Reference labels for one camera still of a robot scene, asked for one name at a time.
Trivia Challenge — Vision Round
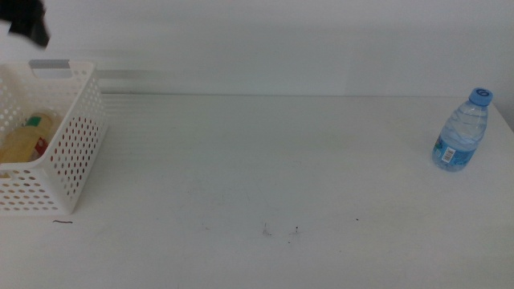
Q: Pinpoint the clear water bottle blue label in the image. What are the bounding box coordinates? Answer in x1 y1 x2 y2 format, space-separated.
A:
431 87 494 173

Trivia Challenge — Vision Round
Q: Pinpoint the white perforated plastic basket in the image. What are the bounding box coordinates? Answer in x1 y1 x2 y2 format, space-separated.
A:
0 59 109 216

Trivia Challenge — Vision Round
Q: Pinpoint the yellow tea bottle green label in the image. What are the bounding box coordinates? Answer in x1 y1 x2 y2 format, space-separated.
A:
0 112 55 164

